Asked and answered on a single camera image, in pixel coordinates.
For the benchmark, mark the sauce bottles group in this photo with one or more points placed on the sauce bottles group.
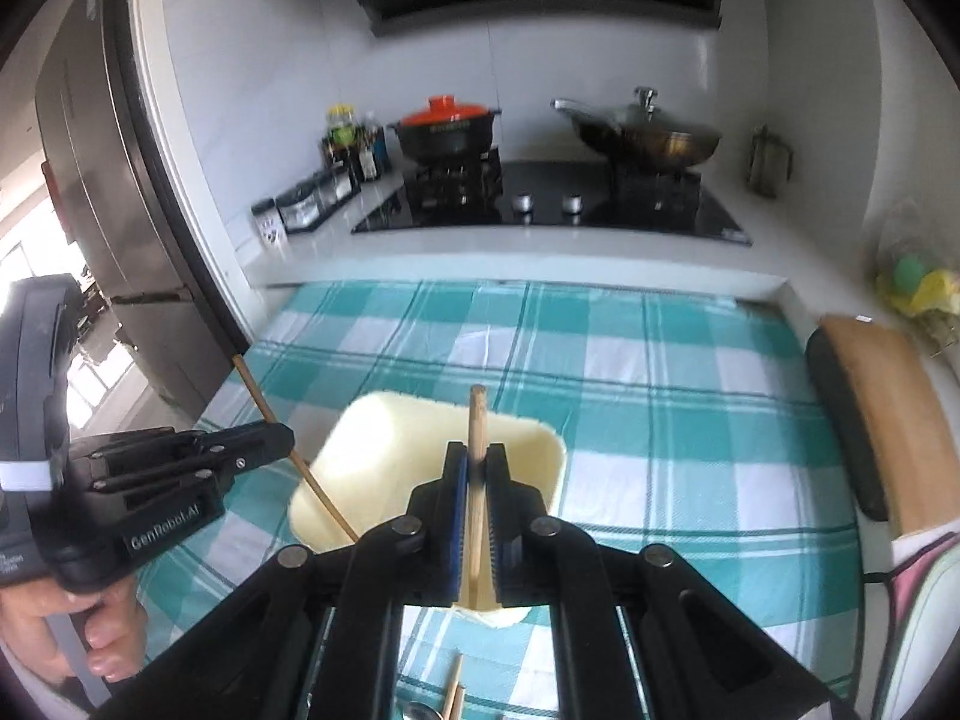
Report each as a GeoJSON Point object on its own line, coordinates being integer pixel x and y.
{"type": "Point", "coordinates": [359, 144]}

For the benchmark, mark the plastic bag with yellow items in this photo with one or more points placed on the plastic bag with yellow items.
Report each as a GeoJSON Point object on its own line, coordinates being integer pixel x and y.
{"type": "Point", "coordinates": [917, 276]}

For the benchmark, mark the wooden chopstick on cloth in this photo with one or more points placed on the wooden chopstick on cloth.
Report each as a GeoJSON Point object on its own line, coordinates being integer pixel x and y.
{"type": "Point", "coordinates": [456, 693]}

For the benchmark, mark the spice rack with jars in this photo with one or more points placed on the spice rack with jars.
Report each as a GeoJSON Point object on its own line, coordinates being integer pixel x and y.
{"type": "Point", "coordinates": [310, 203]}

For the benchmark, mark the teal checkered tablecloth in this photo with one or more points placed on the teal checkered tablecloth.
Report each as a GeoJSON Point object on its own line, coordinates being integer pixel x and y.
{"type": "Point", "coordinates": [686, 421]}

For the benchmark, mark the wok with glass lid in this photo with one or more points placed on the wok with glass lid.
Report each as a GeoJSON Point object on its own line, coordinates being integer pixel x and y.
{"type": "Point", "coordinates": [640, 134]}

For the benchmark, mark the glass french press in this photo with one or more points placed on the glass french press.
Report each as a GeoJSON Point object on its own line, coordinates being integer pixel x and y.
{"type": "Point", "coordinates": [771, 164]}

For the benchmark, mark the stainless steel refrigerator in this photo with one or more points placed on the stainless steel refrigerator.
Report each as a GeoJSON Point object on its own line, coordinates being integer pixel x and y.
{"type": "Point", "coordinates": [114, 196]}

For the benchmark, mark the small white spice jar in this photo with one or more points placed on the small white spice jar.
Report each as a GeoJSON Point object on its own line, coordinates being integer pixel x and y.
{"type": "Point", "coordinates": [269, 224]}

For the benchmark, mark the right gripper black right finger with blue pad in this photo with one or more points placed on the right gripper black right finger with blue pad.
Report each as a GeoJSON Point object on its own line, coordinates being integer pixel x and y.
{"type": "Point", "coordinates": [638, 635]}

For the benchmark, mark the metal spoon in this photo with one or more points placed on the metal spoon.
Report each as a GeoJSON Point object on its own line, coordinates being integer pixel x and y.
{"type": "Point", "coordinates": [416, 711]}

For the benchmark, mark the wooden chopstick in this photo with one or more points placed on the wooden chopstick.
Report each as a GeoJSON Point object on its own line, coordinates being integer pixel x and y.
{"type": "Point", "coordinates": [477, 444]}
{"type": "Point", "coordinates": [301, 465]}
{"type": "Point", "coordinates": [456, 693]}

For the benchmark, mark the wooden cutting board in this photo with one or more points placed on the wooden cutting board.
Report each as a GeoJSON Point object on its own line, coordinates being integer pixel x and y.
{"type": "Point", "coordinates": [897, 446]}

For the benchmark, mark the black gas stove top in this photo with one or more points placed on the black gas stove top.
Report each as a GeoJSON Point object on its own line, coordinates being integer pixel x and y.
{"type": "Point", "coordinates": [556, 194]}

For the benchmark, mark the cream utensil holder box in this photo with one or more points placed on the cream utensil holder box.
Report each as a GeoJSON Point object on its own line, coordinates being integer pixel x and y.
{"type": "Point", "coordinates": [387, 452]}

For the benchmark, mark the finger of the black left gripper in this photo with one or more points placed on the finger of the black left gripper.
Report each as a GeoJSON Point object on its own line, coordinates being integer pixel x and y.
{"type": "Point", "coordinates": [238, 449]}

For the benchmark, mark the black pot red lid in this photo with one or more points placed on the black pot red lid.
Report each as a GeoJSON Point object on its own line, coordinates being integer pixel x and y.
{"type": "Point", "coordinates": [446, 130]}

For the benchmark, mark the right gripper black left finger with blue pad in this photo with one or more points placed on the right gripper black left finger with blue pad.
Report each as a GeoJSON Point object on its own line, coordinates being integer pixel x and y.
{"type": "Point", "coordinates": [314, 635]}

